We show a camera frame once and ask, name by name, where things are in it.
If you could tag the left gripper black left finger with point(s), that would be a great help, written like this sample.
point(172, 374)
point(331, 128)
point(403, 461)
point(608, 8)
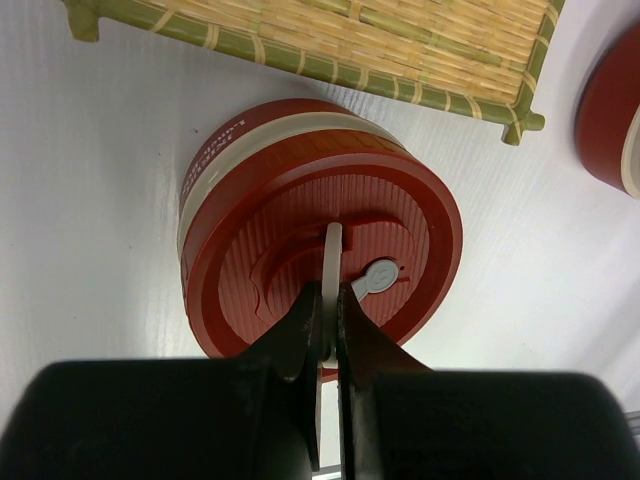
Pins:
point(252, 416)

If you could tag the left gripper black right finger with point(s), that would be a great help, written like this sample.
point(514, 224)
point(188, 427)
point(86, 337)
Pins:
point(402, 420)

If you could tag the red lid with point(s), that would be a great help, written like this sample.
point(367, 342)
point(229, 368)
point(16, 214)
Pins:
point(258, 237)

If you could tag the bamboo serving mat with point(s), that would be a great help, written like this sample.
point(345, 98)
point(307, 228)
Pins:
point(480, 59)

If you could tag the steel bowl red base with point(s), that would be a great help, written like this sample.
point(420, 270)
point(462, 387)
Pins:
point(606, 127)
point(251, 132)

